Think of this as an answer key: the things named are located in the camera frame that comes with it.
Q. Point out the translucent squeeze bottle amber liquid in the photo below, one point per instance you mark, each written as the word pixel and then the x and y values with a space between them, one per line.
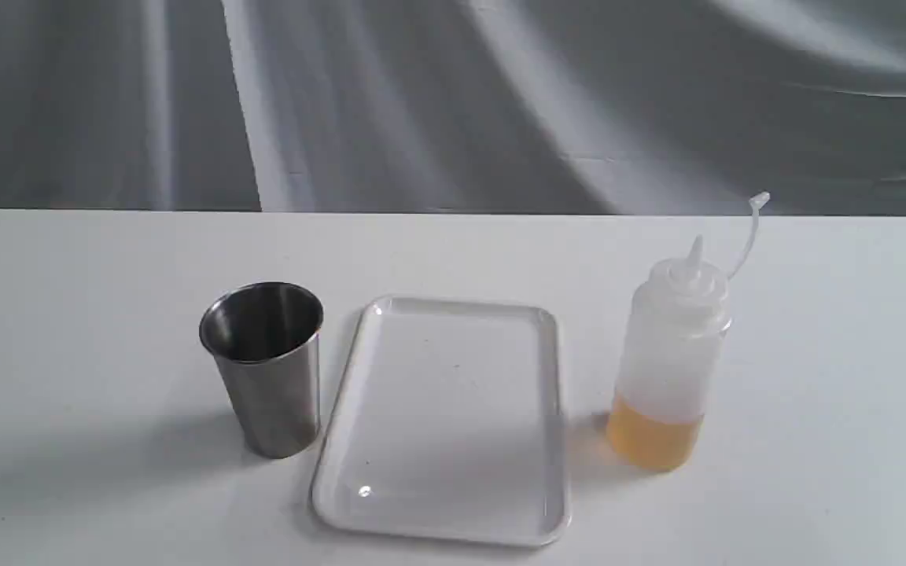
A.
pixel 676 330

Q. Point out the stainless steel cup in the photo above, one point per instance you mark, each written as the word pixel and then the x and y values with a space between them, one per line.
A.
pixel 264 339

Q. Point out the grey backdrop cloth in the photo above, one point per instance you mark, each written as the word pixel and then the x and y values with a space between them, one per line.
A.
pixel 454 107

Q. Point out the white plastic tray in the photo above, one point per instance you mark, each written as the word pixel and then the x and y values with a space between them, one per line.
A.
pixel 449 425

